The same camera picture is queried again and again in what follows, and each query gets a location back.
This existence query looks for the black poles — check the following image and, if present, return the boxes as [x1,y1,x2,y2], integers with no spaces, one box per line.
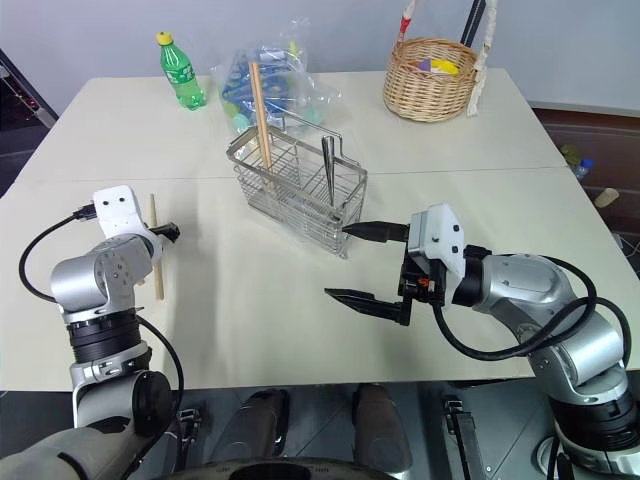
[458,0,488,49]

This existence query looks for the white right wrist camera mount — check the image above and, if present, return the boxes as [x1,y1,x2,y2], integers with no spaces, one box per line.
[406,203,469,292]

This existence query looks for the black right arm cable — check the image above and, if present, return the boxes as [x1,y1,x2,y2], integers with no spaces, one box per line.
[430,254,633,374]

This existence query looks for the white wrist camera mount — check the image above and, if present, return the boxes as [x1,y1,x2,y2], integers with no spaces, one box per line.
[92,184,167,264]
[406,203,469,292]

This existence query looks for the red and white strap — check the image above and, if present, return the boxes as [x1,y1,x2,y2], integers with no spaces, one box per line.
[397,0,419,47]

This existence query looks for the green plastic soda bottle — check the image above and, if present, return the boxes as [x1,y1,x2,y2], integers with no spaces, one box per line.
[155,31,208,112]

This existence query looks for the woven wicker basket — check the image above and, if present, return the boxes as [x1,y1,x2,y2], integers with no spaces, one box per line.
[382,37,480,124]

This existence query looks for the white peg string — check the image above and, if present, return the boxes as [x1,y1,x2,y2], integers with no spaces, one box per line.
[466,0,500,119]

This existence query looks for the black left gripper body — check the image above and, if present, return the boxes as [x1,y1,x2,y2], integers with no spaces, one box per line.
[147,221,181,243]

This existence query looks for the metal wire basket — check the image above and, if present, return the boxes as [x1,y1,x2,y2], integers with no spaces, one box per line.
[225,113,370,262]

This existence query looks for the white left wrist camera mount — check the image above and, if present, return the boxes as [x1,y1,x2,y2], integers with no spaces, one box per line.
[92,184,167,264]

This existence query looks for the wooden chopstick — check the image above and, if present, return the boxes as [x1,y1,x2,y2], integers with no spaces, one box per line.
[147,194,167,301]
[247,60,276,192]

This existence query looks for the dark rounded shape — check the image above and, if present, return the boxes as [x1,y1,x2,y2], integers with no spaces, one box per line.
[215,387,292,459]

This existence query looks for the clear plastic bag with toys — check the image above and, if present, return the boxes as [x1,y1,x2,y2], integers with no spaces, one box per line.
[209,18,346,139]

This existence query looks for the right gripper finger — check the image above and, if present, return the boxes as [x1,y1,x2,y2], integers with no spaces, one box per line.
[342,220,407,245]
[323,286,404,324]

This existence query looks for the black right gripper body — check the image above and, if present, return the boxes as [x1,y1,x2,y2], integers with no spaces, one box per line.
[396,222,450,327]

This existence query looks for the black metal bracket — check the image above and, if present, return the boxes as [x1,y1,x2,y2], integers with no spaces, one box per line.
[440,394,482,480]
[171,406,208,469]

